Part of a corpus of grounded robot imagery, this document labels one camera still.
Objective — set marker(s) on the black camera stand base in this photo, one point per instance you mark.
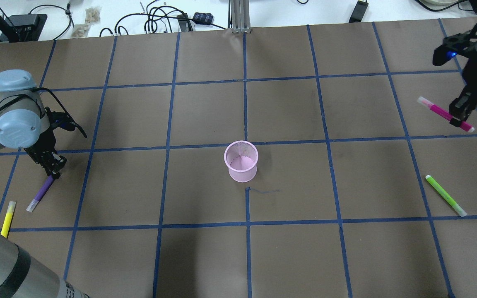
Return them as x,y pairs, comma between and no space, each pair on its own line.
28,26

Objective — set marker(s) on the pink marker pen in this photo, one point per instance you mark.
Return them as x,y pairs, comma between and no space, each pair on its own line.
445,115

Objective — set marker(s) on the black power adapter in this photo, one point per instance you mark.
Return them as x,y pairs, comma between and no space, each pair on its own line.
359,11

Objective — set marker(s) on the pink mesh cup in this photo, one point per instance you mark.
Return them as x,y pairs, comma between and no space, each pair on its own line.
241,159

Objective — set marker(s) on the green marker pen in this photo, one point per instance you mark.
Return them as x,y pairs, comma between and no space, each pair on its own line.
446,196

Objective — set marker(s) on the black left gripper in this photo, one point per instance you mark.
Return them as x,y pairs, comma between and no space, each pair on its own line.
39,148

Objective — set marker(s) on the aluminium frame post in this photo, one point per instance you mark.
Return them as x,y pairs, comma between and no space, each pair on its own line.
239,16

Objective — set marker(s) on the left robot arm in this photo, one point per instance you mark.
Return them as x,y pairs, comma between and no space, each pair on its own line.
27,125

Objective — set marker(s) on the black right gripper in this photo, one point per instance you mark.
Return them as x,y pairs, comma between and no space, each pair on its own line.
475,73

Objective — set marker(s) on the purple marker pen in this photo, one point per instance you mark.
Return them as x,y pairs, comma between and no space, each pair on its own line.
40,194

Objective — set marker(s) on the small blue device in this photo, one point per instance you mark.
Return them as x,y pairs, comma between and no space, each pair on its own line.
203,18

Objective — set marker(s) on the yellow marker pen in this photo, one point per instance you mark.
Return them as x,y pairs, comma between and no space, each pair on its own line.
6,225

